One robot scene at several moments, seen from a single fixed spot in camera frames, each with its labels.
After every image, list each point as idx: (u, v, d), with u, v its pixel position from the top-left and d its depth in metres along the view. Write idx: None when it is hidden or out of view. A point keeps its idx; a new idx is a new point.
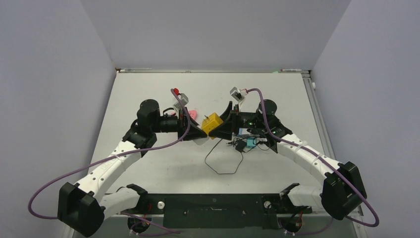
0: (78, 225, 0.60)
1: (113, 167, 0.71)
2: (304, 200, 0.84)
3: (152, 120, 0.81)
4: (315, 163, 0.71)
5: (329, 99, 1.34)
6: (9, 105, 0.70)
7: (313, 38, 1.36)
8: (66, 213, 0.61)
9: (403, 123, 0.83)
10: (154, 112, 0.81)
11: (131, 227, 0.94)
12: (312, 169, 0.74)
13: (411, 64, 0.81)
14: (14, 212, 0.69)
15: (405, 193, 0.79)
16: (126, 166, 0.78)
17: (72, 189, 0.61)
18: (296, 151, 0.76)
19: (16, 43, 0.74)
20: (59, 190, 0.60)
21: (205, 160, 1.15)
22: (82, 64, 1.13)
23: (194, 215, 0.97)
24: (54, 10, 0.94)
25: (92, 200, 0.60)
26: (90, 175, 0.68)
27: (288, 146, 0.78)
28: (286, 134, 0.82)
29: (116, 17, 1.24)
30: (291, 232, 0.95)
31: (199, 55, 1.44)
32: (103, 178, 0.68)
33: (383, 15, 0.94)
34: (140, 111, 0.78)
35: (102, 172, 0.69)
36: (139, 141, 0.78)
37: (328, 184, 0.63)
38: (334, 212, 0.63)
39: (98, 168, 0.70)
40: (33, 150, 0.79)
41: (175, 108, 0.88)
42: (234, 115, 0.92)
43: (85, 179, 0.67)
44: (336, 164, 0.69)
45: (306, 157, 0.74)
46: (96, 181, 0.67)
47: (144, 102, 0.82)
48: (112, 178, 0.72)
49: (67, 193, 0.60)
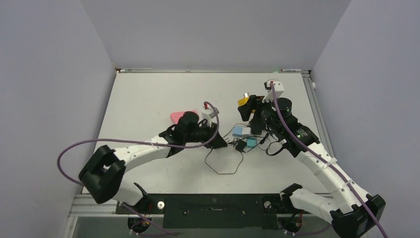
0: (94, 188, 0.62)
1: (146, 151, 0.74)
2: (307, 207, 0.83)
3: (190, 131, 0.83)
4: (342, 189, 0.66)
5: (330, 99, 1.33)
6: (9, 105, 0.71)
7: (314, 37, 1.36)
8: (90, 172, 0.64)
9: (404, 122, 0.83)
10: (194, 124, 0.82)
11: (131, 227, 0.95)
12: (333, 193, 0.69)
13: (412, 63, 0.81)
14: (14, 212, 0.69)
15: (406, 193, 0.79)
16: (152, 158, 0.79)
17: (106, 152, 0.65)
18: (322, 170, 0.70)
19: (15, 43, 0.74)
20: (96, 149, 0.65)
21: (205, 159, 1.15)
22: (81, 64, 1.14)
23: (194, 215, 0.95)
24: (53, 10, 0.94)
25: (120, 168, 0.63)
26: (126, 148, 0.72)
27: (314, 159, 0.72)
28: (312, 143, 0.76)
29: (116, 17, 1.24)
30: (291, 232, 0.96)
31: (200, 55, 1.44)
32: (135, 155, 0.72)
33: (383, 15, 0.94)
34: (183, 119, 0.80)
35: (136, 150, 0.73)
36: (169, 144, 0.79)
37: (354, 219, 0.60)
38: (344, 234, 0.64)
39: (134, 146, 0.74)
40: (32, 149, 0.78)
41: (208, 118, 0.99)
42: (254, 99, 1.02)
43: (121, 150, 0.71)
44: (364, 195, 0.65)
45: (333, 180, 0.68)
46: (130, 155, 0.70)
47: (188, 111, 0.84)
48: (141, 160, 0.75)
49: (102, 154, 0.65)
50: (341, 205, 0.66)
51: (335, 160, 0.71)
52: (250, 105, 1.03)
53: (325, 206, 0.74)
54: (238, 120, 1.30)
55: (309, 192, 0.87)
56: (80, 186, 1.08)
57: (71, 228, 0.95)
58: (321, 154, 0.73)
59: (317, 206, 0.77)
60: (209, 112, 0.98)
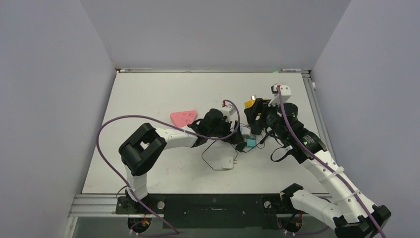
0: (134, 159, 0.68)
1: (180, 135, 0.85)
2: (308, 209, 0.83)
3: (214, 125, 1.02)
4: (348, 199, 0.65)
5: (330, 99, 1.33)
6: (9, 105, 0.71)
7: (314, 37, 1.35)
8: (132, 144, 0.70)
9: (404, 122, 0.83)
10: (218, 119, 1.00)
11: (131, 227, 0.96)
12: (338, 202, 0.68)
13: (412, 63, 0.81)
14: (14, 212, 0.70)
15: (407, 193, 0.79)
16: (180, 144, 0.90)
17: (149, 130, 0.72)
18: (329, 179, 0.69)
19: (15, 43, 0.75)
20: (142, 125, 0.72)
21: (203, 159, 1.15)
22: (82, 64, 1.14)
23: (194, 215, 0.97)
24: (54, 10, 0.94)
25: (164, 144, 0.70)
26: (164, 129, 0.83)
27: (321, 167, 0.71)
28: (319, 149, 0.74)
29: (116, 18, 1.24)
30: (291, 232, 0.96)
31: (200, 55, 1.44)
32: (171, 137, 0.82)
33: (383, 15, 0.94)
34: (208, 114, 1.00)
35: (173, 132, 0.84)
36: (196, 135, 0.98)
37: (360, 230, 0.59)
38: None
39: (171, 130, 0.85)
40: (32, 150, 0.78)
41: (226, 113, 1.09)
42: (259, 102, 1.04)
43: (161, 129, 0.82)
44: (370, 206, 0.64)
45: (340, 190, 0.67)
46: (168, 135, 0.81)
47: (212, 108, 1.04)
48: (172, 143, 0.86)
49: (146, 130, 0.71)
50: (347, 215, 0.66)
51: (342, 170, 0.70)
52: (256, 109, 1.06)
53: (327, 211, 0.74)
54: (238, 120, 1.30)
55: (310, 194, 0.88)
56: (80, 186, 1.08)
57: (71, 227, 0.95)
58: (328, 163, 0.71)
59: (319, 209, 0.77)
60: (228, 109, 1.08)
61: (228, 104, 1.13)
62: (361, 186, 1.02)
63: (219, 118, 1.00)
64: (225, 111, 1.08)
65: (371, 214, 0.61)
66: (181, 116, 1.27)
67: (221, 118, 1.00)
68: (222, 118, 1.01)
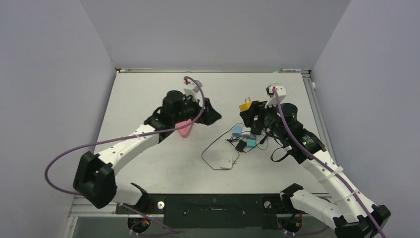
0: (91, 194, 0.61)
1: (133, 146, 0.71)
2: (308, 209, 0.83)
3: (176, 110, 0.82)
4: (347, 199, 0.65)
5: (330, 99, 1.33)
6: (9, 106, 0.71)
7: (314, 37, 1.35)
8: (81, 181, 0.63)
9: (403, 123, 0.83)
10: (179, 101, 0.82)
11: (131, 227, 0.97)
12: (338, 202, 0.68)
13: (411, 64, 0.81)
14: (15, 212, 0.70)
15: (406, 193, 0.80)
16: (145, 148, 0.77)
17: (91, 159, 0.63)
18: (329, 179, 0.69)
19: (15, 43, 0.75)
20: (80, 157, 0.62)
21: (204, 159, 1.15)
22: (82, 64, 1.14)
23: (193, 215, 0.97)
24: (54, 11, 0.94)
25: (110, 171, 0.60)
26: (111, 148, 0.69)
27: (320, 168, 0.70)
28: (318, 149, 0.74)
29: (116, 18, 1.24)
30: (291, 232, 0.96)
31: (199, 55, 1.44)
32: (122, 153, 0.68)
33: (383, 14, 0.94)
34: (166, 100, 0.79)
35: (122, 148, 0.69)
36: (160, 126, 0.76)
37: (360, 230, 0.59)
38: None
39: (119, 144, 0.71)
40: (32, 150, 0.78)
41: (191, 92, 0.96)
42: (255, 105, 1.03)
43: (106, 151, 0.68)
44: (369, 205, 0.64)
45: (339, 190, 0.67)
46: (116, 154, 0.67)
47: (170, 92, 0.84)
48: (130, 155, 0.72)
49: (87, 161, 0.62)
50: (346, 215, 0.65)
51: (341, 170, 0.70)
52: (252, 110, 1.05)
53: (327, 211, 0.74)
54: (238, 120, 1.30)
55: (310, 194, 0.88)
56: None
57: (71, 228, 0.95)
58: (327, 163, 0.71)
59: (319, 209, 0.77)
60: (192, 87, 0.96)
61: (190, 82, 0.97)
62: (361, 186, 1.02)
63: (180, 99, 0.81)
64: (188, 89, 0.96)
65: (370, 213, 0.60)
66: None
67: (181, 99, 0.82)
68: (182, 99, 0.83)
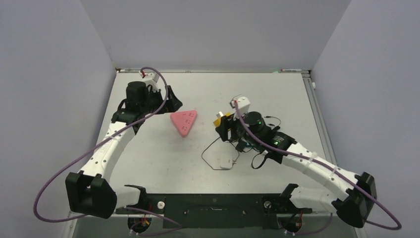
0: (95, 208, 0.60)
1: (112, 148, 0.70)
2: (309, 204, 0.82)
3: (142, 98, 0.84)
4: (332, 178, 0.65)
5: (330, 99, 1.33)
6: (9, 105, 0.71)
7: (314, 38, 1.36)
8: (78, 201, 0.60)
9: (403, 122, 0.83)
10: (142, 89, 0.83)
11: (131, 227, 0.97)
12: (326, 184, 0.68)
13: (410, 64, 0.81)
14: (13, 212, 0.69)
15: (405, 193, 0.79)
16: (124, 145, 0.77)
17: (78, 178, 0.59)
18: (308, 166, 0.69)
19: (15, 43, 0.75)
20: (65, 181, 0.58)
21: (204, 159, 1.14)
22: (82, 64, 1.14)
23: (194, 215, 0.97)
24: (54, 10, 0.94)
25: (103, 182, 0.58)
26: (92, 160, 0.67)
27: (297, 159, 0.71)
28: (290, 144, 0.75)
29: (116, 17, 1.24)
30: (291, 232, 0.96)
31: (199, 55, 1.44)
32: (106, 159, 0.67)
33: (382, 14, 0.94)
34: (129, 89, 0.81)
35: (103, 155, 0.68)
36: (129, 118, 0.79)
37: (353, 203, 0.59)
38: (351, 222, 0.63)
39: (97, 152, 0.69)
40: (32, 149, 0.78)
41: (153, 83, 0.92)
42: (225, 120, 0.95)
43: (88, 165, 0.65)
44: (352, 176, 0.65)
45: (321, 172, 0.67)
46: (100, 164, 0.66)
47: (131, 82, 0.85)
48: (113, 159, 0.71)
49: (75, 183, 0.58)
50: (338, 193, 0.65)
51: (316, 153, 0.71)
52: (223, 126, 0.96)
53: (325, 198, 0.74)
54: None
55: (306, 188, 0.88)
56: None
57: (71, 228, 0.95)
58: (302, 152, 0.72)
59: (317, 200, 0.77)
60: (151, 76, 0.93)
61: (147, 73, 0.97)
62: None
63: (143, 87, 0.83)
64: (148, 79, 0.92)
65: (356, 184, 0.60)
66: (181, 116, 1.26)
67: (145, 87, 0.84)
68: (145, 87, 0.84)
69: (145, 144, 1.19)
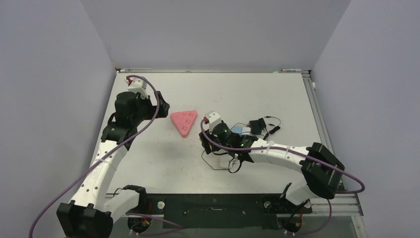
0: (89, 236, 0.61)
1: (103, 172, 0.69)
2: (300, 195, 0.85)
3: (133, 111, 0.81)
4: (287, 156, 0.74)
5: (330, 99, 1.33)
6: (9, 105, 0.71)
7: (314, 38, 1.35)
8: (73, 229, 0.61)
9: (403, 123, 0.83)
10: (133, 101, 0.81)
11: (131, 227, 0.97)
12: (288, 164, 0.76)
13: (410, 64, 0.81)
14: (14, 213, 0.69)
15: (405, 193, 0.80)
16: (117, 164, 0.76)
17: (69, 208, 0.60)
18: (268, 153, 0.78)
19: (15, 43, 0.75)
20: (56, 212, 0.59)
21: (204, 159, 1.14)
22: (82, 65, 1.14)
23: (193, 215, 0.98)
24: (53, 10, 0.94)
25: (95, 212, 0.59)
26: (83, 187, 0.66)
27: (259, 151, 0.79)
28: (253, 141, 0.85)
29: (115, 17, 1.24)
30: (291, 232, 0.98)
31: (199, 55, 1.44)
32: (97, 186, 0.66)
33: (383, 14, 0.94)
34: (118, 103, 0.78)
35: (94, 181, 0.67)
36: (121, 135, 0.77)
37: (307, 172, 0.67)
38: (324, 193, 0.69)
39: (88, 178, 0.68)
40: (32, 149, 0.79)
41: (140, 90, 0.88)
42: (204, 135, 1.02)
43: (79, 193, 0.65)
44: (304, 149, 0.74)
45: (278, 154, 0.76)
46: (91, 192, 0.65)
47: (120, 94, 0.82)
48: (106, 182, 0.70)
49: (66, 213, 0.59)
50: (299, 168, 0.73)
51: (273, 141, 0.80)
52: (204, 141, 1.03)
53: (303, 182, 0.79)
54: (238, 120, 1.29)
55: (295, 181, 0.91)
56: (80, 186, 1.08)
57: None
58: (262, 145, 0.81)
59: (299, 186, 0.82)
60: (139, 84, 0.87)
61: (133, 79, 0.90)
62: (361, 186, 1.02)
63: (133, 98, 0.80)
64: (135, 87, 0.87)
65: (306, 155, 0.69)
66: (181, 116, 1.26)
67: (135, 97, 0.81)
68: (135, 98, 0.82)
69: (145, 144, 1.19)
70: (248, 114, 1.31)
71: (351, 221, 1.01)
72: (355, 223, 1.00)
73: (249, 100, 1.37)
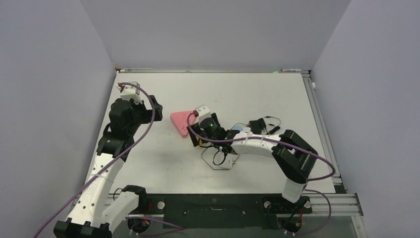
0: None
1: (99, 188, 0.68)
2: (290, 189, 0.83)
3: (128, 121, 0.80)
4: (262, 144, 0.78)
5: (330, 99, 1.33)
6: (8, 104, 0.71)
7: (314, 37, 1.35)
8: None
9: (403, 122, 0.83)
10: (128, 111, 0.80)
11: (131, 227, 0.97)
12: (265, 152, 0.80)
13: (410, 63, 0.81)
14: (15, 214, 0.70)
15: (405, 192, 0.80)
16: (114, 178, 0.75)
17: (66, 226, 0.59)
18: (246, 144, 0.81)
19: (14, 42, 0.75)
20: (53, 231, 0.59)
21: (203, 159, 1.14)
22: (81, 64, 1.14)
23: (193, 215, 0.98)
24: (53, 9, 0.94)
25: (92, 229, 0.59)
26: (79, 205, 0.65)
27: (239, 142, 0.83)
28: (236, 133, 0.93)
29: (115, 17, 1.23)
30: (291, 232, 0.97)
31: (199, 55, 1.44)
32: (93, 203, 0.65)
33: (382, 14, 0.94)
34: (112, 114, 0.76)
35: (90, 198, 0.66)
36: (117, 146, 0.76)
37: (278, 155, 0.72)
38: (299, 178, 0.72)
39: (84, 194, 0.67)
40: (31, 149, 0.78)
41: (136, 98, 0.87)
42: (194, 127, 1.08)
43: (76, 210, 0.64)
44: (277, 137, 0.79)
45: (254, 144, 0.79)
46: (88, 208, 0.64)
47: (114, 104, 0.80)
48: (104, 197, 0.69)
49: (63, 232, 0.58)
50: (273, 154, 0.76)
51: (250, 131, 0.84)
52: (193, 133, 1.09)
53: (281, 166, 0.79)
54: (238, 120, 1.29)
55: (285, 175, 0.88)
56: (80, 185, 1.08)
57: None
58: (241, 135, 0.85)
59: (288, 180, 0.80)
60: (132, 91, 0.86)
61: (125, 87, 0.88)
62: (360, 186, 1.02)
63: (128, 108, 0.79)
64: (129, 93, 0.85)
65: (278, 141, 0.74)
66: (181, 116, 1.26)
67: (130, 107, 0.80)
68: (131, 108, 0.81)
69: (145, 144, 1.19)
70: (248, 114, 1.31)
71: (351, 221, 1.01)
72: (355, 223, 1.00)
73: (249, 100, 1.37)
